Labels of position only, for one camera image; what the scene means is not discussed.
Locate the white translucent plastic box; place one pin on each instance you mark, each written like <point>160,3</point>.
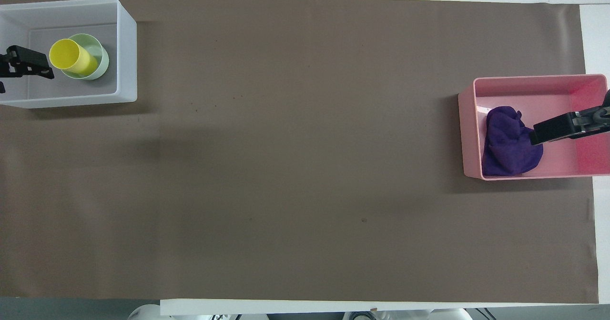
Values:
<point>126,48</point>

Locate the pink plastic box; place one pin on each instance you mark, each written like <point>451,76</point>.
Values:
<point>524,89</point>

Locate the purple cloth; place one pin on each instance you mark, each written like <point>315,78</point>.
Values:
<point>507,144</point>

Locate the light green plastic cup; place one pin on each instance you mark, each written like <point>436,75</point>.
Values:
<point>101,59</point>

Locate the yellow plastic cup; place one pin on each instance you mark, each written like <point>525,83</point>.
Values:
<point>71,57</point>

